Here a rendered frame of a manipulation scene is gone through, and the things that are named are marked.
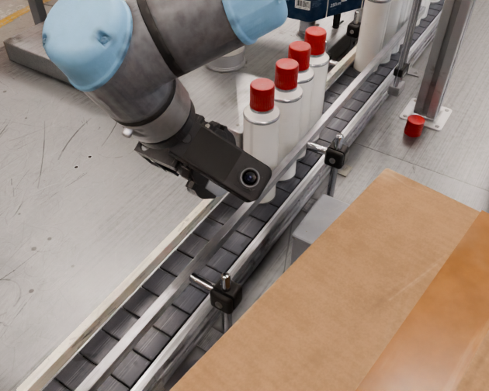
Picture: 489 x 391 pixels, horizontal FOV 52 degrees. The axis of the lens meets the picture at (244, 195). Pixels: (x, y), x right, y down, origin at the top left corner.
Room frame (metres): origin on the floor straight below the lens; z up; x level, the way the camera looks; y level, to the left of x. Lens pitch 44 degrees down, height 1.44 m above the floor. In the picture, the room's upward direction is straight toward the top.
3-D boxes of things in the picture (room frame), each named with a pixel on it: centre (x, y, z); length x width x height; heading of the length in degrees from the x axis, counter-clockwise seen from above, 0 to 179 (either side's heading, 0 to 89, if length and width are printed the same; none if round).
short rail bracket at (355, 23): (1.10, -0.27, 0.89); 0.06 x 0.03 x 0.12; 58
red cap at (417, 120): (0.81, -0.34, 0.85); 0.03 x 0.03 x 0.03
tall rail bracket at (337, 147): (0.60, -0.12, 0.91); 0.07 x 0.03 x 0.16; 58
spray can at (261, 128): (0.58, -0.02, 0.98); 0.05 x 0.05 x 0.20
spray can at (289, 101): (0.63, -0.06, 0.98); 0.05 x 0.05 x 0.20
